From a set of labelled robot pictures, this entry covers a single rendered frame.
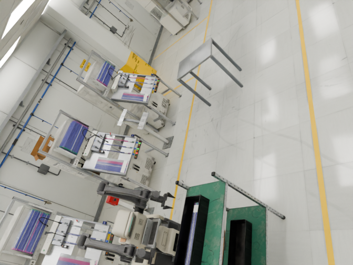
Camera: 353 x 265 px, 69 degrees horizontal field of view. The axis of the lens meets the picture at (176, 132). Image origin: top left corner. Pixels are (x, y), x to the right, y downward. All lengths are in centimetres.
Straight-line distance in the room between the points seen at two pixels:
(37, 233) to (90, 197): 216
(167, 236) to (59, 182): 352
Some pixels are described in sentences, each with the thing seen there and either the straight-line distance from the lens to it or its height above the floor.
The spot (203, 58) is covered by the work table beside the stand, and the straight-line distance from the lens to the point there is 397.
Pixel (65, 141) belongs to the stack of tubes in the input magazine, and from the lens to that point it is 432.
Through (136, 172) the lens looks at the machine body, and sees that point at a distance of 462.
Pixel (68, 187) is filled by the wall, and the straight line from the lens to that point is 582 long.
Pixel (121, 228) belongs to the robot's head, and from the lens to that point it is 233.
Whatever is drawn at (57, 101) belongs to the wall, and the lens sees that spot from 626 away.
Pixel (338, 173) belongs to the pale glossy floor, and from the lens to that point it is 287.
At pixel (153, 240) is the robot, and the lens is 245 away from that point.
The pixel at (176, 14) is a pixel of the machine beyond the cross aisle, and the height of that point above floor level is 47.
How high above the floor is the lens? 248
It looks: 30 degrees down
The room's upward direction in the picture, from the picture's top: 56 degrees counter-clockwise
